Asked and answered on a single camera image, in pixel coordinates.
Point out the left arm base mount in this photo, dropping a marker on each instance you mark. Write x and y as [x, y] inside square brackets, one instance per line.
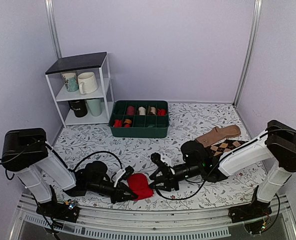
[66, 211]

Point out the cream white mug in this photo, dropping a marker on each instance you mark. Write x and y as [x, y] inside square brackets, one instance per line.
[87, 83]

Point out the red sock pair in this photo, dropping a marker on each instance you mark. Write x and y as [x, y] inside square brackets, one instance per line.
[138, 183]

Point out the dark red rolled sock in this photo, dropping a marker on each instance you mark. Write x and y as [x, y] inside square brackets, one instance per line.
[130, 110]

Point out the white shelf with black top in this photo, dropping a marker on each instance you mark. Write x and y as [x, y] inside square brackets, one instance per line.
[95, 62]

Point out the aluminium corner post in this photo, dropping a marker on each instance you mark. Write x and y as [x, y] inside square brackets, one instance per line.
[249, 52]
[52, 27]

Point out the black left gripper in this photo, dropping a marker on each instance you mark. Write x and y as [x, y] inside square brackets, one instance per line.
[118, 196]

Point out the aluminium front rail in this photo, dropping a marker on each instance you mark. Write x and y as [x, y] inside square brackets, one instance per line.
[193, 224]

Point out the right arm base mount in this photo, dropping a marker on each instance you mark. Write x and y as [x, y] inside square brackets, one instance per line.
[258, 213]

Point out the right aluminium corner post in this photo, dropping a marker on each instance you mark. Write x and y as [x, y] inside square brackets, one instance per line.
[249, 52]

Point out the floral patterned table mat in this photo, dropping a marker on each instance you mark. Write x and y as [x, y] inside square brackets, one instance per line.
[186, 122]

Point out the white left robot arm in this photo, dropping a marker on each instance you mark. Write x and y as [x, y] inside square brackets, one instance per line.
[27, 154]

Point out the red rolled sock front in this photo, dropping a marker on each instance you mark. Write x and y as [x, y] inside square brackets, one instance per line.
[117, 123]

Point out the left aluminium corner post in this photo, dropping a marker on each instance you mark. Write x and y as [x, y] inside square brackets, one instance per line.
[52, 27]

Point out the black mug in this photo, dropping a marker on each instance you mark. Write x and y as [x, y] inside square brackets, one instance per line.
[78, 107]

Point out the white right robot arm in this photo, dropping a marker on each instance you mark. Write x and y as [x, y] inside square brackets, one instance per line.
[277, 142]

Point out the green divided storage box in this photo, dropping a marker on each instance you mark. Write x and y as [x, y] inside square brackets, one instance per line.
[144, 126]

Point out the brown beige rolled sock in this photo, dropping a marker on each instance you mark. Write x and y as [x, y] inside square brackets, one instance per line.
[152, 111]

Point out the bright red rolled sock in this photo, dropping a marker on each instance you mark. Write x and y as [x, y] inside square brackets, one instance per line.
[161, 112]

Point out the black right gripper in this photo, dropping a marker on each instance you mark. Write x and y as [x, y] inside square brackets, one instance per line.
[169, 184]

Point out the white rolled sock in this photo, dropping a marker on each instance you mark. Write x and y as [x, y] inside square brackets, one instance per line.
[142, 111]

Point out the mint green mug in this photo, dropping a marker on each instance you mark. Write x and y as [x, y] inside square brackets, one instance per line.
[94, 106]

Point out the tan brown sock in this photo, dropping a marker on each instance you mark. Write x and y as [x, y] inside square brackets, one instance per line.
[217, 134]

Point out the floral teal mug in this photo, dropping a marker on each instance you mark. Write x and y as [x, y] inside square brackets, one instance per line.
[70, 81]

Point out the orange red rolled sock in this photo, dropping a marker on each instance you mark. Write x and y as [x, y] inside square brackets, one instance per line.
[127, 123]

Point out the brown argyle sock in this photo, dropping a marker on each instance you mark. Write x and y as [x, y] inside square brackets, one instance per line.
[226, 146]

